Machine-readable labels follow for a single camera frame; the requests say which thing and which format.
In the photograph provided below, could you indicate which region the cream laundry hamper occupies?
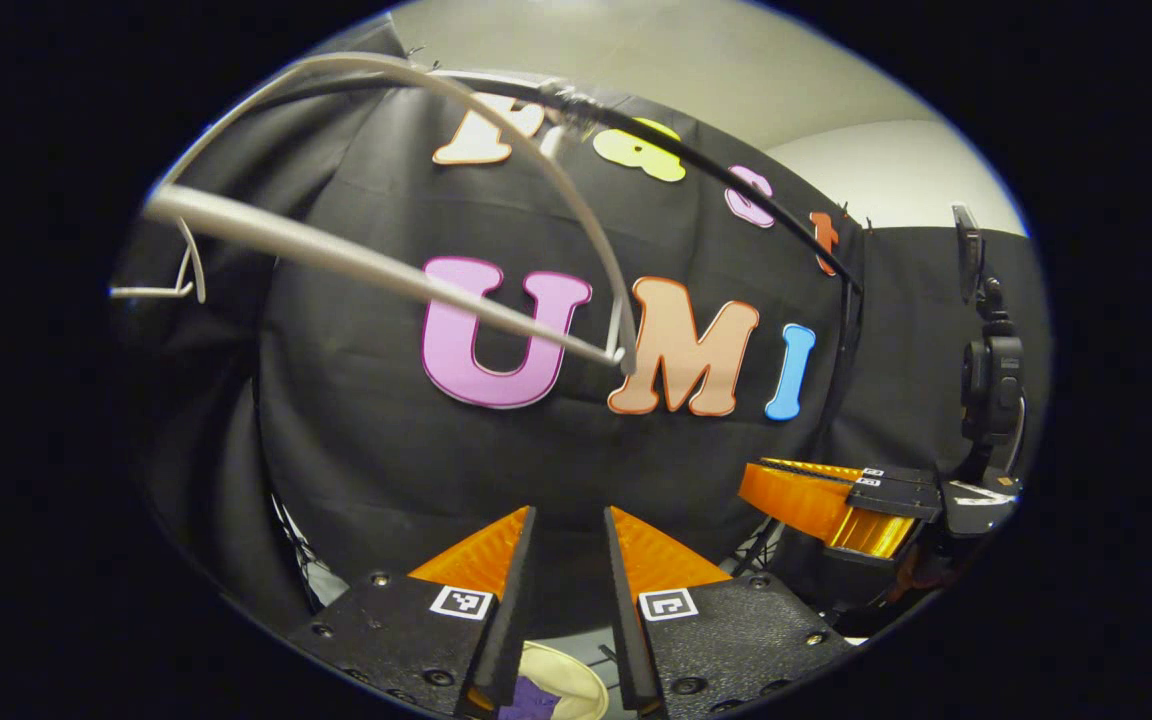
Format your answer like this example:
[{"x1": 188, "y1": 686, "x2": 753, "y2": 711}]
[{"x1": 494, "y1": 640, "x2": 610, "y2": 720}]

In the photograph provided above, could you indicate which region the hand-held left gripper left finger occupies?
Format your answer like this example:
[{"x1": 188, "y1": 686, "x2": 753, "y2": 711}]
[{"x1": 284, "y1": 505, "x2": 539, "y2": 719}]

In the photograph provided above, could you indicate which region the pale clothes hanger clear hook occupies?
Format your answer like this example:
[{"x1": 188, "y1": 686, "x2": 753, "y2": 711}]
[{"x1": 139, "y1": 50, "x2": 640, "y2": 378}]

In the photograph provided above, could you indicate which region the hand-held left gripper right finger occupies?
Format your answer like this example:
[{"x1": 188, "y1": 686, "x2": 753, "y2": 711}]
[{"x1": 602, "y1": 505, "x2": 855, "y2": 719}]

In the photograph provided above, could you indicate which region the purple ribbed sweater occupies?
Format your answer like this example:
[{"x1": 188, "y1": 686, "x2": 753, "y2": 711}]
[{"x1": 498, "y1": 676, "x2": 563, "y2": 720}]

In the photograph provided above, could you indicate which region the black clothes rail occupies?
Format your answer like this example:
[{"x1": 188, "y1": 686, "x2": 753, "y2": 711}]
[{"x1": 236, "y1": 68, "x2": 867, "y2": 421}]

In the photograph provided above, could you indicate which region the white empty clothes hanger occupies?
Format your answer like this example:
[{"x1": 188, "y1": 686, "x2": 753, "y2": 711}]
[{"x1": 108, "y1": 215, "x2": 207, "y2": 304}]

